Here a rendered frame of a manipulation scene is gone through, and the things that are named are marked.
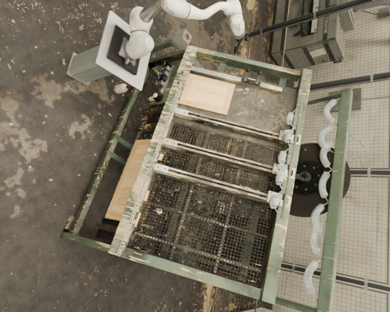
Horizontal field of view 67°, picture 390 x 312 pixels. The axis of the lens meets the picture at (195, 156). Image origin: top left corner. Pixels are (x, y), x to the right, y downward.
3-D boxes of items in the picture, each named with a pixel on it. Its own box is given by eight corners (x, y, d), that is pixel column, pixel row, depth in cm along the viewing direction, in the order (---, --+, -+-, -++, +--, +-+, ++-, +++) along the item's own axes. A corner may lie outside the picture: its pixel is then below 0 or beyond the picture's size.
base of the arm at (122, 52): (116, 58, 244) (121, 56, 241) (122, 36, 251) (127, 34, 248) (132, 70, 258) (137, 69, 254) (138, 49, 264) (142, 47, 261)
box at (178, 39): (172, 33, 303) (185, 28, 292) (179, 41, 311) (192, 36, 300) (168, 41, 299) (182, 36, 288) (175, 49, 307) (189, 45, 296)
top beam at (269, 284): (299, 73, 305) (303, 67, 296) (309, 76, 304) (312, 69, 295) (258, 300, 223) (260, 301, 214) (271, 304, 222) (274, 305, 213)
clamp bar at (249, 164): (166, 138, 275) (164, 127, 252) (291, 172, 263) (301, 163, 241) (163, 148, 271) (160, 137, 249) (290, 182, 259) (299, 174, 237)
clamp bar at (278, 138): (177, 109, 287) (176, 95, 265) (297, 140, 275) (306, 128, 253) (174, 117, 283) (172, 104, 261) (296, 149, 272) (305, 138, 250)
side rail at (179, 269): (128, 248, 242) (125, 247, 232) (258, 288, 232) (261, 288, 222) (124, 257, 240) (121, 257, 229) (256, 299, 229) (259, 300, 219)
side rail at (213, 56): (197, 54, 321) (198, 47, 311) (298, 77, 311) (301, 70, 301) (196, 58, 319) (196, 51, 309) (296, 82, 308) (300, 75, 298)
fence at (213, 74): (191, 68, 307) (191, 65, 303) (281, 90, 297) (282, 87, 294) (190, 72, 305) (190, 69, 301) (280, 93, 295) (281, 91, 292)
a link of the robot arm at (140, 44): (125, 57, 245) (143, 49, 231) (124, 35, 245) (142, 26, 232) (140, 61, 258) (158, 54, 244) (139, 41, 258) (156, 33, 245)
